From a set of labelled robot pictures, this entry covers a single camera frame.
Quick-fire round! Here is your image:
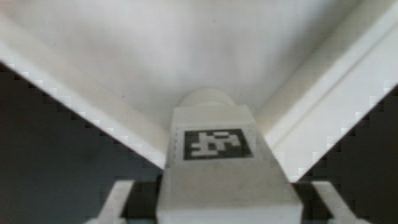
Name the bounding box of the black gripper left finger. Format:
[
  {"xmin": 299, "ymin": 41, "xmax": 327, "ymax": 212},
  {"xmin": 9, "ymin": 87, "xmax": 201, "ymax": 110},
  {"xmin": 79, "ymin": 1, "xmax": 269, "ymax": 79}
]
[{"xmin": 84, "ymin": 180, "xmax": 159, "ymax": 224}]

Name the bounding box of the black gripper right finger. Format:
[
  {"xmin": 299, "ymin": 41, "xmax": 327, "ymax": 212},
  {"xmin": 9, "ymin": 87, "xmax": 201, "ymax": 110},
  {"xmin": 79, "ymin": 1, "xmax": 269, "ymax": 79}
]
[{"xmin": 294, "ymin": 181, "xmax": 372, "ymax": 224}]

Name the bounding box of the white square table top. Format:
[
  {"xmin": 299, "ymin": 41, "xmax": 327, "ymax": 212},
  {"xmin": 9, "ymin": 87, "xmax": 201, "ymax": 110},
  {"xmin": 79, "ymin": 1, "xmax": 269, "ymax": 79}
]
[{"xmin": 0, "ymin": 0, "xmax": 398, "ymax": 180}]

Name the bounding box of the white table leg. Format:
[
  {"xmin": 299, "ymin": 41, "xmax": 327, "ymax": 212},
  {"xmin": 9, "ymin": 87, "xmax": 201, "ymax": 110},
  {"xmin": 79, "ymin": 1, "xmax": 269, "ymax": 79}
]
[{"xmin": 157, "ymin": 88, "xmax": 304, "ymax": 224}]

